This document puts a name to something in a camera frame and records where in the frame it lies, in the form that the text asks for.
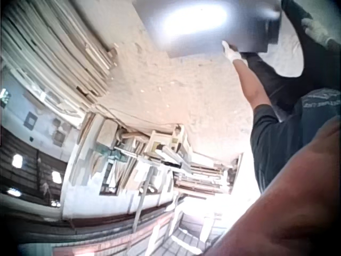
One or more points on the person's right hand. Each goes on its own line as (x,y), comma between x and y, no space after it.
(318,32)

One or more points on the person's left hand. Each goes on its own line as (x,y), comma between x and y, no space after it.
(233,54)

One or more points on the person's right fingers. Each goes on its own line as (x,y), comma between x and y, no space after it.
(307,24)

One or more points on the person's left fingers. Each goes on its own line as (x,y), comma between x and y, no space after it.
(225,46)

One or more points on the large grey board panel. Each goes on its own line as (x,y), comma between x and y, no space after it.
(191,24)

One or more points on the person's legs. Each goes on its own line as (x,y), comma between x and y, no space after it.
(317,64)

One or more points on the pale woodworking saw machine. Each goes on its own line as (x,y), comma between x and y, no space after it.
(170,145)

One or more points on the rack of wooden strips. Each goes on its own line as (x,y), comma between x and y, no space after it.
(205,177)

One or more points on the heap of timber offcuts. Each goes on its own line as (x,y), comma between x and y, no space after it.
(112,157)

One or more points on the grey metal stand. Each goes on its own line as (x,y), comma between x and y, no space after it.
(145,192)

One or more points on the stack of wooden boards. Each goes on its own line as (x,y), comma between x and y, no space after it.
(50,45)

